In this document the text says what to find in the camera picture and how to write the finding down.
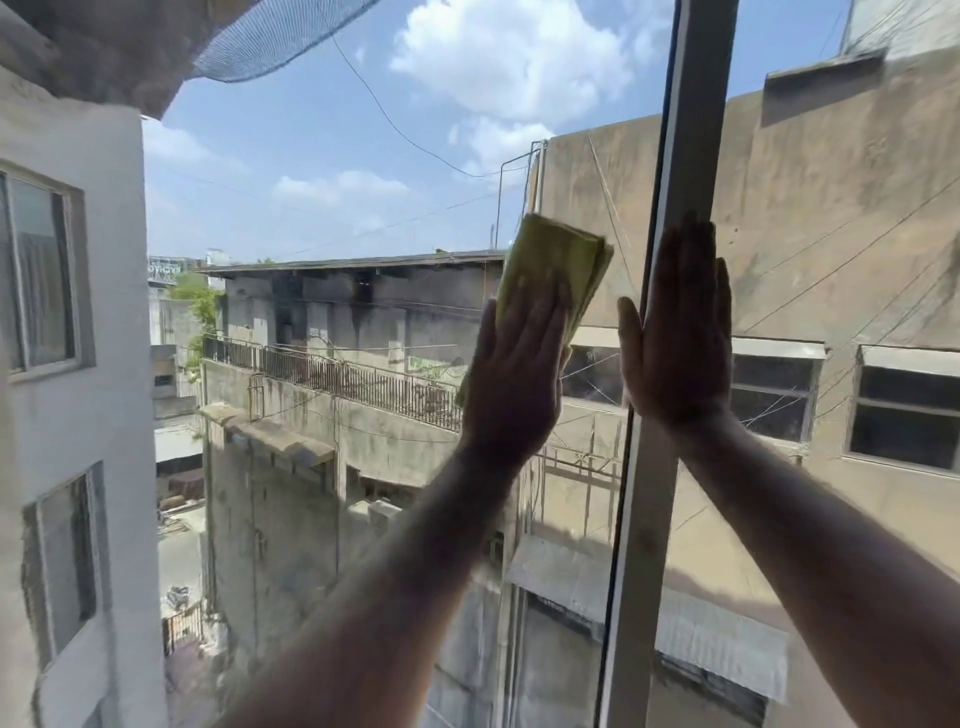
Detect person's left hand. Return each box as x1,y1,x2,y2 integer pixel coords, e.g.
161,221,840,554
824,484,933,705
459,276,575,471

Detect person's right hand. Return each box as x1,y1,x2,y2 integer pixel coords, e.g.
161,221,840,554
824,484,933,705
616,211,735,434

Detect yellow-green cleaning cloth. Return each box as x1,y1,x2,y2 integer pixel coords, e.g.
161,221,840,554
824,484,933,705
455,213,615,410

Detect person's right forearm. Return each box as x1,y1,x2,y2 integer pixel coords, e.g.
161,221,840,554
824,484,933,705
660,408,960,728

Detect person's left forearm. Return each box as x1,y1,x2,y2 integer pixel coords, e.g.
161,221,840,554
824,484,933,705
213,438,528,728

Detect wide dark window with ledge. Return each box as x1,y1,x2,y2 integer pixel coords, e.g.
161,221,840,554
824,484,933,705
561,325,828,445

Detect bent metal rooftop pole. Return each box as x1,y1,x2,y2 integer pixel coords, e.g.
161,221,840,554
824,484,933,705
492,140,546,252

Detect tan concrete building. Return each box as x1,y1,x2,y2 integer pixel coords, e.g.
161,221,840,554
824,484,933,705
507,0,960,728

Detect dark metal balcony railing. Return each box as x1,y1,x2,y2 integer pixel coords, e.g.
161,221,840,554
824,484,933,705
201,333,465,433

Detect square dark window with ledge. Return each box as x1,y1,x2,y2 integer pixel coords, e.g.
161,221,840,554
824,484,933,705
845,344,960,478

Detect grey corrugated awning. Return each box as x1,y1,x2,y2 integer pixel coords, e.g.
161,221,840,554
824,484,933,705
506,534,793,705

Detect green tree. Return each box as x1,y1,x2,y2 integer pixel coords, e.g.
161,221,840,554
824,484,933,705
168,270,227,378

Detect distant rooftop billboard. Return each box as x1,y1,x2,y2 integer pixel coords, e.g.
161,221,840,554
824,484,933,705
147,255,202,287

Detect blue mesh netting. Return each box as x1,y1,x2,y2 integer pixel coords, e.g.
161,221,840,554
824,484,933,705
191,0,384,84

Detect white plastered building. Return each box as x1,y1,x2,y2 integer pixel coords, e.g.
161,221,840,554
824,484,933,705
0,66,171,728

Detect grey framed building window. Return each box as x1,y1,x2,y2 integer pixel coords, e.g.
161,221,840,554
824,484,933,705
0,160,96,384

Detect narrow recessed building window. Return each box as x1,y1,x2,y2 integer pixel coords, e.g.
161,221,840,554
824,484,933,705
21,463,114,670

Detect white window frame bar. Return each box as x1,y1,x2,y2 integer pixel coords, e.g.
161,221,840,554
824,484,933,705
594,0,741,728

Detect black overhead cable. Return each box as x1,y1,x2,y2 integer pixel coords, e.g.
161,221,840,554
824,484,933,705
328,28,543,180

